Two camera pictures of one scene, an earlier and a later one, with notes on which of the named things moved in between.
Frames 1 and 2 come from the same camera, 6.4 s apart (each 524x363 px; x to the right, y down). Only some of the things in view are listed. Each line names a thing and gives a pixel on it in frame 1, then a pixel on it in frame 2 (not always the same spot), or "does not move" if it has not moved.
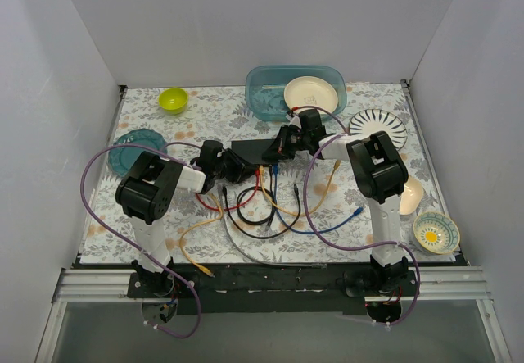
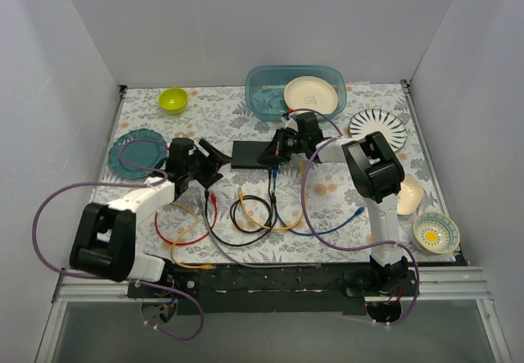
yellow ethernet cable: x=336 y=169 → x=264 y=227
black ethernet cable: x=274 y=235 → x=267 y=227
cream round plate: x=311 y=91 does not move
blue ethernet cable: x=275 y=166 does not move
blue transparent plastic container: x=265 y=87 does not move
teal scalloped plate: x=123 y=161 does not move
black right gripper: x=282 y=144 does not move
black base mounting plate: x=270 y=288 does not move
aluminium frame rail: x=110 y=285 does not move
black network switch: x=253 y=150 does not move
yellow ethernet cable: x=187 y=229 → x=204 y=266
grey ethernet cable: x=253 y=256 → x=245 y=262
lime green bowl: x=173 y=100 does not move
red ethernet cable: x=257 y=170 → x=214 y=198
